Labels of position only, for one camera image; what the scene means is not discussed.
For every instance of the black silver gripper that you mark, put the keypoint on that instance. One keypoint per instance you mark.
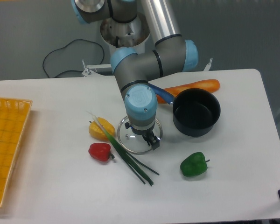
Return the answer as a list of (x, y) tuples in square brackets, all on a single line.
[(146, 132)]

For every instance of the green onion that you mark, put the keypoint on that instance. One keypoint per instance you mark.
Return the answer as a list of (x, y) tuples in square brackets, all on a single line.
[(132, 162)]

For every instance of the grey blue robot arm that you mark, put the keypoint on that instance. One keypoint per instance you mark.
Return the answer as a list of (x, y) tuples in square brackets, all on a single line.
[(133, 71)]

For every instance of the glass pot lid blue knob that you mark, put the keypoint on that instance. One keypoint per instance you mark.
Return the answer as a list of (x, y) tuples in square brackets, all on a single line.
[(133, 143)]

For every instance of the red bell pepper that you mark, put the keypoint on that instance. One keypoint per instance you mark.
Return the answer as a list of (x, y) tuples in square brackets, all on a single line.
[(100, 151)]

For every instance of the green bell pepper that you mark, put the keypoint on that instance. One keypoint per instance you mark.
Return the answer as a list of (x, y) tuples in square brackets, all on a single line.
[(194, 165)]

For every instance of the yellow bell pepper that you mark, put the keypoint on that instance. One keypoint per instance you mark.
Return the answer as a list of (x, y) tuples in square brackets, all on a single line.
[(96, 132)]

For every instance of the orange baguette bread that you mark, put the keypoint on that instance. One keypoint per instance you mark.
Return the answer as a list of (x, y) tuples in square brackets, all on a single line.
[(196, 85)]

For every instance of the yellow woven basket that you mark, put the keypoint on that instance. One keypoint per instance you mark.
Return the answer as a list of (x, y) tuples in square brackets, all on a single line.
[(14, 114)]

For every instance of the black saucepan blue handle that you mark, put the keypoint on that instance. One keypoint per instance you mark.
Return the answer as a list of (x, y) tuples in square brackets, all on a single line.
[(195, 111)]

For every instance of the white base mounting bracket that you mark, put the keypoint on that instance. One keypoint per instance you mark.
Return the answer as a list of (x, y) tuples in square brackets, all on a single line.
[(101, 69)]

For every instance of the white table clamp bracket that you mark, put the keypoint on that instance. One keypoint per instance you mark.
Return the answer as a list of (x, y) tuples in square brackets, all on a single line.
[(208, 65)]

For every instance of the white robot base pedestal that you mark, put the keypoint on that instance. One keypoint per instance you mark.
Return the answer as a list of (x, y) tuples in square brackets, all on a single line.
[(133, 34)]

